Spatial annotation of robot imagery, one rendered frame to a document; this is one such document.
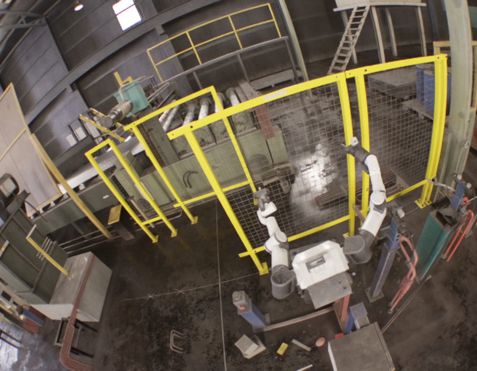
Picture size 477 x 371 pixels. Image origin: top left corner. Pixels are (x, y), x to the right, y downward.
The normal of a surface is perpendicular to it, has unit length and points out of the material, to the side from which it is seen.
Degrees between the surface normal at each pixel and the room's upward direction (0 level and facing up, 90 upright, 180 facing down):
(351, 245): 22
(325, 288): 32
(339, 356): 0
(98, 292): 90
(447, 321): 0
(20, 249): 90
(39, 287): 90
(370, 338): 0
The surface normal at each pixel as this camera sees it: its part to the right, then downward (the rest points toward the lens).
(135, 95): 0.10, 0.57
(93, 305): 0.94, -0.33
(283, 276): -0.15, -0.83
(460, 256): -0.34, -0.75
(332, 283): -0.30, -0.31
